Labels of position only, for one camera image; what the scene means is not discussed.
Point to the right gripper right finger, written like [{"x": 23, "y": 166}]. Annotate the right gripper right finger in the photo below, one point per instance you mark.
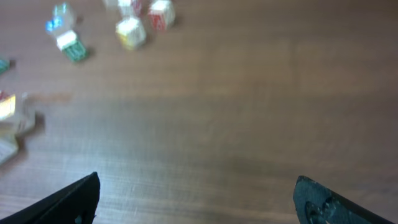
[{"x": 316, "y": 204}]

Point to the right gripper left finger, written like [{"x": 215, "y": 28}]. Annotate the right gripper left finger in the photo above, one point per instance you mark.
[{"x": 76, "y": 203}]

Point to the blue block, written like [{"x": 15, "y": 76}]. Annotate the blue block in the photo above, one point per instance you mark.
[{"x": 64, "y": 20}]

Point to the white green block far left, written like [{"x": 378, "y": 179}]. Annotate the white green block far left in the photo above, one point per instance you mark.
[{"x": 4, "y": 65}]

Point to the white teal block centre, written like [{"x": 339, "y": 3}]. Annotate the white teal block centre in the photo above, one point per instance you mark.
[{"x": 71, "y": 46}]

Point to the yellow sided picture block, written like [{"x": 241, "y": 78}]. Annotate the yellow sided picture block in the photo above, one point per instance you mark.
[{"x": 131, "y": 32}]

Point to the red M block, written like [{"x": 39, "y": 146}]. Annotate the red M block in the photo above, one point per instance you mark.
[{"x": 161, "y": 14}]

